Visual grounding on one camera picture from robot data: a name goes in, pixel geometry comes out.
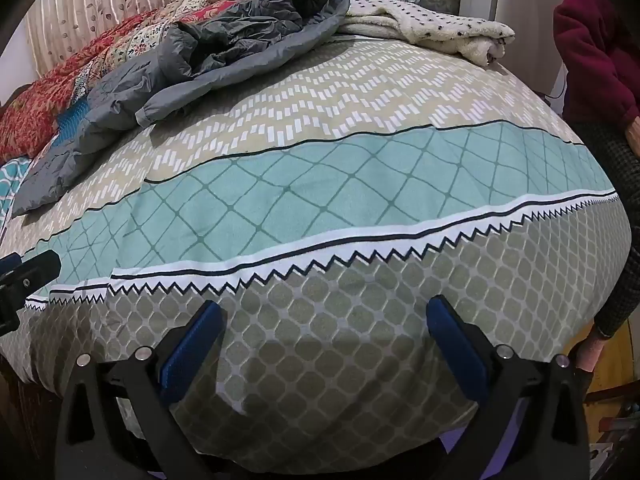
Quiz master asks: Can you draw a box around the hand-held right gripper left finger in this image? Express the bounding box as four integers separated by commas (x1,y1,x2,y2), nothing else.
54,300,228,480

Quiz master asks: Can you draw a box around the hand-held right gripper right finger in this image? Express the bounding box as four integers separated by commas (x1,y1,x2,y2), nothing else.
426,295,591,480

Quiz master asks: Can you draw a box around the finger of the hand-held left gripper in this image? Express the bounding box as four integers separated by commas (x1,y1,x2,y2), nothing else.
0,250,62,337

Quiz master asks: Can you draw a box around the red floral patchwork quilt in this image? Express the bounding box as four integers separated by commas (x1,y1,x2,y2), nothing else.
0,0,242,167

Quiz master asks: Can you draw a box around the patterned green beige bedsheet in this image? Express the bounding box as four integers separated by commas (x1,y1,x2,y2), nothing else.
0,35,632,480

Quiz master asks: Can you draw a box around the teal white patterned cloth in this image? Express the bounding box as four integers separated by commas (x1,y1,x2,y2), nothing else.
0,157,34,227

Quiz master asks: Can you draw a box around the grey puffer jacket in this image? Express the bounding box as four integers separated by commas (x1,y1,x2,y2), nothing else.
11,0,354,219

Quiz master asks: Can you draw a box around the white dotted fleece blanket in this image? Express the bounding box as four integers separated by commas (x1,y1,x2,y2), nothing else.
340,0,517,67

